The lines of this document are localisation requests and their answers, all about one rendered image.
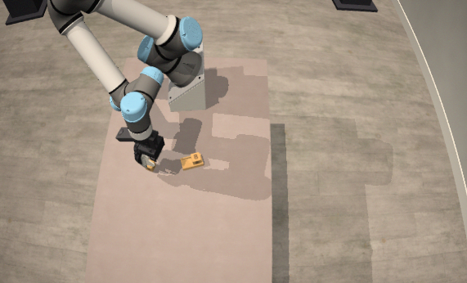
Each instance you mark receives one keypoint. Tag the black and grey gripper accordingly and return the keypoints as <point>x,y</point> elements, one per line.
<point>147,148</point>

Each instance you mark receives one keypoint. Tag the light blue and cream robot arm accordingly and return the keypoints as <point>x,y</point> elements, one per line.
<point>168,46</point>

